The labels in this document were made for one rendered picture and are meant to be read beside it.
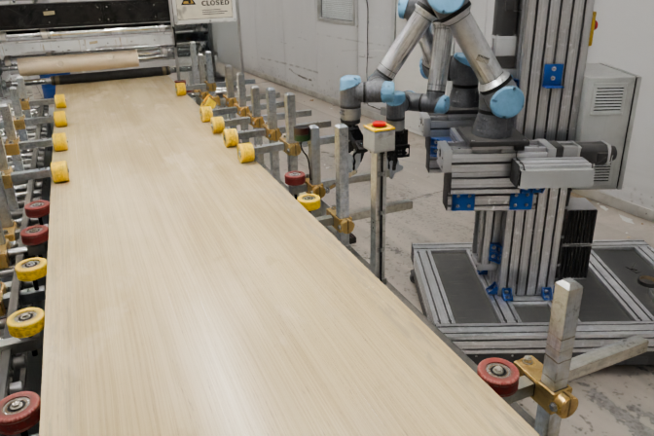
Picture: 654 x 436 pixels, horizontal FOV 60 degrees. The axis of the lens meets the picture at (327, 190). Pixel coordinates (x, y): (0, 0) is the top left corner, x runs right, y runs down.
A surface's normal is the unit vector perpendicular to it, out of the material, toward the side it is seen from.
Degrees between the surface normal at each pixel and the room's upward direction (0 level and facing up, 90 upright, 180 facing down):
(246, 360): 0
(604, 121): 90
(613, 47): 90
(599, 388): 0
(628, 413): 0
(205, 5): 90
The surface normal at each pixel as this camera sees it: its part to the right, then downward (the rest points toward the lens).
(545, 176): 0.00, 0.37
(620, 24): -0.87, 0.20
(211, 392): -0.02, -0.93
